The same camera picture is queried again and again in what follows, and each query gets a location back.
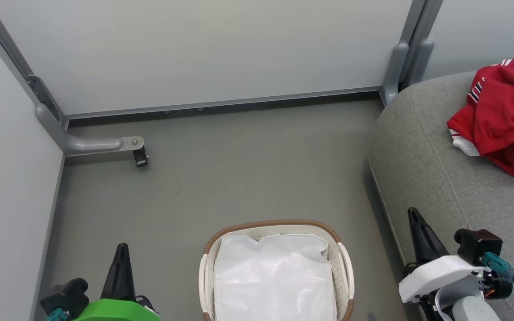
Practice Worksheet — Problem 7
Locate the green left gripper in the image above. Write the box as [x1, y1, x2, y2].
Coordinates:
[73, 243, 162, 321]

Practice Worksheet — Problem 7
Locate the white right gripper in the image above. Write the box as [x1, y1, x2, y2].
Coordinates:
[398, 207, 492, 305]

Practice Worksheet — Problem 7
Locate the red garment with white hem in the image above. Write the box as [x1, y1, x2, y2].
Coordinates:
[447, 107, 514, 184]

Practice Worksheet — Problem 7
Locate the white woven-rim laundry basket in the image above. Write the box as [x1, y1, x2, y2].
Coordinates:
[198, 219, 356, 321]

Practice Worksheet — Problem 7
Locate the white cloth basket liner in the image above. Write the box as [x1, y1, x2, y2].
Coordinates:
[212, 234, 338, 321]

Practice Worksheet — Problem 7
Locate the grey fabric sofa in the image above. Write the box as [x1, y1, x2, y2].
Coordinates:
[368, 65, 514, 321]

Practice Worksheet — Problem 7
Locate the black caster wheel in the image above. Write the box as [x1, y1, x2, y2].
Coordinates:
[132, 147, 149, 168]

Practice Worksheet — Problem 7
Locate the grey metal partition foot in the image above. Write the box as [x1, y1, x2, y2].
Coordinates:
[35, 103, 145, 157]

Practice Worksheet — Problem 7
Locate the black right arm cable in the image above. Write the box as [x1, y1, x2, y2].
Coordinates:
[481, 251, 514, 321]

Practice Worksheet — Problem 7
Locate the grey partition corner post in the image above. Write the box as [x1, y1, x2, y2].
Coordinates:
[379, 0, 444, 106]

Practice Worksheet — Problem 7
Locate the grey partition post with bracket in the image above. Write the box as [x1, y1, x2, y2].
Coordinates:
[0, 0, 69, 131]

